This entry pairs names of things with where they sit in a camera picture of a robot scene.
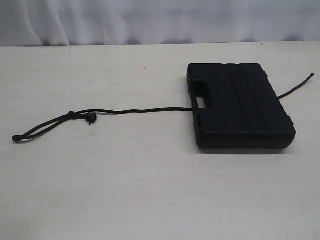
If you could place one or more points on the black plastic carrying case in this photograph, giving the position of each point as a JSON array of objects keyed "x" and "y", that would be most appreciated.
[{"x": 234, "y": 106}]

